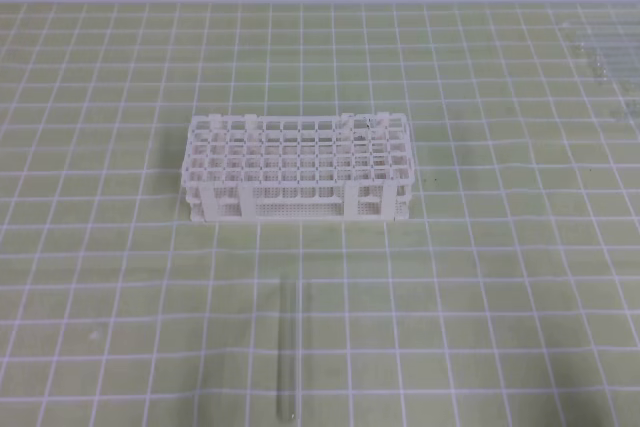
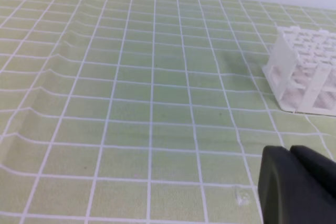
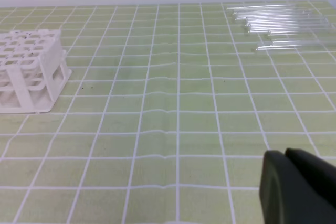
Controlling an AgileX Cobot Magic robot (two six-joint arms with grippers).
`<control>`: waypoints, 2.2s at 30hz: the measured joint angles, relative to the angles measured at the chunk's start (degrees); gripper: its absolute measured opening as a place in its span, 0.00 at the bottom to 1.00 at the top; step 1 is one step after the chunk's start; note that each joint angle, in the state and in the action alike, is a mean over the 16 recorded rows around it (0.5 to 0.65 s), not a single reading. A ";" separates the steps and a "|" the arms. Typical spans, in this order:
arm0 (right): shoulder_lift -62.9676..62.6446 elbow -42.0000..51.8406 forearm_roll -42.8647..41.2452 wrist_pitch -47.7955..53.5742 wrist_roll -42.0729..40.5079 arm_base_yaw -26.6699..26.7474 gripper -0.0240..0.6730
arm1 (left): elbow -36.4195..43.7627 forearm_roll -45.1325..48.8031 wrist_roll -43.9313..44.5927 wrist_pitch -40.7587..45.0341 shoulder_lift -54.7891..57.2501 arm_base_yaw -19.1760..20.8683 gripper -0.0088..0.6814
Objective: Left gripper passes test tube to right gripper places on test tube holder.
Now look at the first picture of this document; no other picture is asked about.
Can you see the clear glass test tube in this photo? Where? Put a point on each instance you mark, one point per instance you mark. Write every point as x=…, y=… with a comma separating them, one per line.
x=288, y=335

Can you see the white plastic test tube rack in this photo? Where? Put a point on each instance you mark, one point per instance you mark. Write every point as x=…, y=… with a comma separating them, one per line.
x=251, y=168

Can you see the green checkered tablecloth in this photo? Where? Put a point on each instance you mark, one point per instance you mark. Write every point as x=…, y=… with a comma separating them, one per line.
x=510, y=297

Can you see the spare clear glass test tubes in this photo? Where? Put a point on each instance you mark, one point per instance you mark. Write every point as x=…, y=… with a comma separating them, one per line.
x=611, y=48

